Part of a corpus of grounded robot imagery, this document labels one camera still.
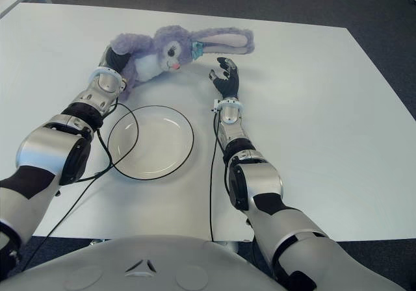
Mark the purple plush bunny doll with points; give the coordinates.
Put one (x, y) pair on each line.
(172, 44)

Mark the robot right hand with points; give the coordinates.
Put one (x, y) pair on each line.
(229, 83)

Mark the metal table clamp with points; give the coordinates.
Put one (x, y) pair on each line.
(97, 241)

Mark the white plate black rim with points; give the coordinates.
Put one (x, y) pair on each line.
(156, 141)

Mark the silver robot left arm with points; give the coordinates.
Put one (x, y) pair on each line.
(52, 154)

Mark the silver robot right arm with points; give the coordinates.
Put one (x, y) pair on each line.
(263, 180)

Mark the grey robot torso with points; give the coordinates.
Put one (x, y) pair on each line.
(146, 265)

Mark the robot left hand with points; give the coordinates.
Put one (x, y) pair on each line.
(113, 60)

